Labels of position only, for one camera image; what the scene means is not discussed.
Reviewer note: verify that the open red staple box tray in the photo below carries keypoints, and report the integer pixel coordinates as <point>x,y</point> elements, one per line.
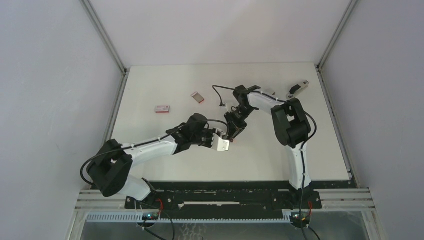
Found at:
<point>198,97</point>

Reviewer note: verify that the black silver stapler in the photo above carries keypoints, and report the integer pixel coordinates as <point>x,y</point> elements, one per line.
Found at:
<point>297,89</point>

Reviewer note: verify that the controller board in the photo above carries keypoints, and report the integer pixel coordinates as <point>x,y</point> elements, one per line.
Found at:
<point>150,217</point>
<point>299,217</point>

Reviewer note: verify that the aluminium frame rails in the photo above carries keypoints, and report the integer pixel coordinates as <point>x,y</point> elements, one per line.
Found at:
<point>332,200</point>

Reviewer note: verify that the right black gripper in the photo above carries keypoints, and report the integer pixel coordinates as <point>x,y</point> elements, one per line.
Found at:
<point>236,127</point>

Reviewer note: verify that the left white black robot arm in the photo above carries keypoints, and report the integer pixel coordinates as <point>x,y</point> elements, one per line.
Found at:
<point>110,168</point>

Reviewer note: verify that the right controller board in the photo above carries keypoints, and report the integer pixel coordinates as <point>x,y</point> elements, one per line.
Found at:
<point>299,217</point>

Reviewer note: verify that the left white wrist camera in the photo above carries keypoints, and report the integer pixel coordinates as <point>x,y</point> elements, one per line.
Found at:
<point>219,144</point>

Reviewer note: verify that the left controller board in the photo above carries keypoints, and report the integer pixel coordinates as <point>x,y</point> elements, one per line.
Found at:
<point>150,217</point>

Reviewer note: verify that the red staple box sleeve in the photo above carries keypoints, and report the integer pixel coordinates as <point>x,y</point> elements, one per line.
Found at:
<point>161,109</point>

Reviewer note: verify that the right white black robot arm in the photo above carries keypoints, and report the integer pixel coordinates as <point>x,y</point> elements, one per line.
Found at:
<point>290,123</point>

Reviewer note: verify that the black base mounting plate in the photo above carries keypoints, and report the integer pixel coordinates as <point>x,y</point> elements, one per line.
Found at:
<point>266,199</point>

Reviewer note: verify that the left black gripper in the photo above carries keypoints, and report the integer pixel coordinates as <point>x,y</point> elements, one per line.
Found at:
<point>210,132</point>

